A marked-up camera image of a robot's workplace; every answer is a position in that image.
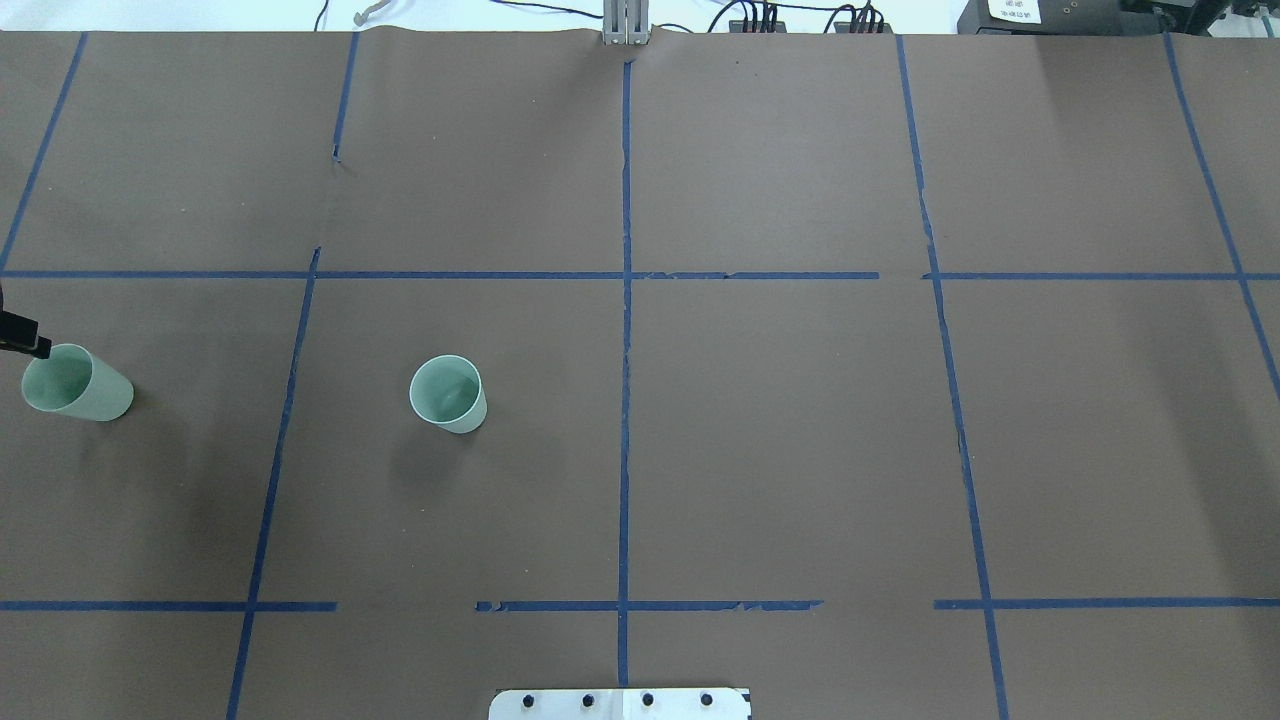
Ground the green cup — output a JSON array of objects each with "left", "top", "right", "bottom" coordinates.
[
  {"left": 408, "top": 355, "right": 488, "bottom": 436},
  {"left": 20, "top": 343, "right": 134, "bottom": 421}
]

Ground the white pedestal column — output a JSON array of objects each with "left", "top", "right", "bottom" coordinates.
[{"left": 488, "top": 687, "right": 753, "bottom": 719}]

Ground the black desktop box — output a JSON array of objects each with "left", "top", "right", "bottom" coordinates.
[{"left": 956, "top": 1, "right": 1196, "bottom": 37}]

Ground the aluminium frame post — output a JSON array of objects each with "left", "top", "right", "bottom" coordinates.
[{"left": 602, "top": 0, "right": 652, "bottom": 46}]

